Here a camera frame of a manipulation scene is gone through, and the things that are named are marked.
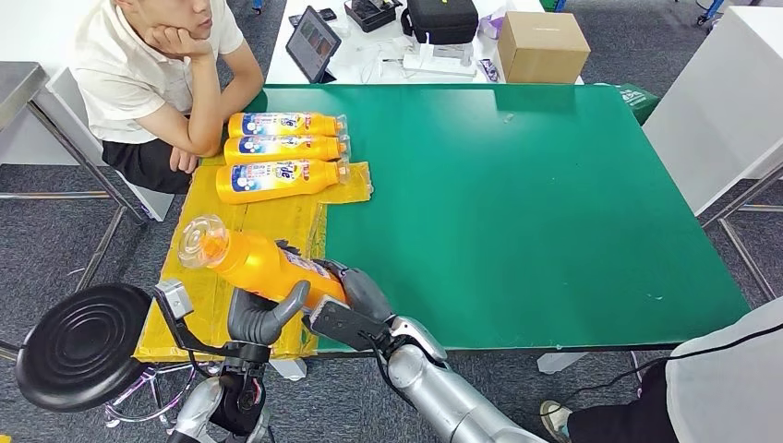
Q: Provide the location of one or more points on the black phone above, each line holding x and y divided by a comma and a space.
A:
326, 14

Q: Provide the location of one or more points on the small snack wrapper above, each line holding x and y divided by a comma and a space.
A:
489, 70

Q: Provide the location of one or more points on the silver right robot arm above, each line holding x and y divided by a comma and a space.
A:
452, 397

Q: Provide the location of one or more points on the seated person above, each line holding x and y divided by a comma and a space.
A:
122, 85

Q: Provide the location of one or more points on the purple packet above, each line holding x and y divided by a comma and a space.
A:
491, 26

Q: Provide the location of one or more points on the black tray box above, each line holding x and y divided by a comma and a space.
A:
372, 13

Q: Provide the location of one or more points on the standing person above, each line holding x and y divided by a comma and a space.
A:
728, 391

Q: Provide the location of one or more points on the orange detergent bottle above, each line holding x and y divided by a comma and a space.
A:
275, 183
281, 150
263, 266
281, 125

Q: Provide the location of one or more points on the green bin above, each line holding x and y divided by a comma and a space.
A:
637, 101

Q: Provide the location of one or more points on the brown cardboard box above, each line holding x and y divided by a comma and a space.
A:
542, 49

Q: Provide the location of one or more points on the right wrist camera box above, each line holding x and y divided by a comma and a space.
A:
339, 324

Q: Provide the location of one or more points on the black tablet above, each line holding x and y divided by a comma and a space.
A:
312, 43

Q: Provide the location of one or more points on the white power strip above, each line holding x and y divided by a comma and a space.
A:
437, 64

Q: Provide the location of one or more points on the black carry case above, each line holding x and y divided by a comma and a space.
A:
440, 19

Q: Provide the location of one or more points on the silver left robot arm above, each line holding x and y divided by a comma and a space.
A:
214, 409

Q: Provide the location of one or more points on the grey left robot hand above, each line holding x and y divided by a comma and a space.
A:
257, 321

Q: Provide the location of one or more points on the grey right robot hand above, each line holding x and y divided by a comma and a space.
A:
364, 293

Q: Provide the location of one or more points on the steel table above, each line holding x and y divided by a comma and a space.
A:
18, 88

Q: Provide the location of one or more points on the black round stool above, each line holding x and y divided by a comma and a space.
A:
79, 345

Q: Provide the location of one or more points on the yellow taped cardboard sheet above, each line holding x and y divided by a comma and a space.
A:
202, 293

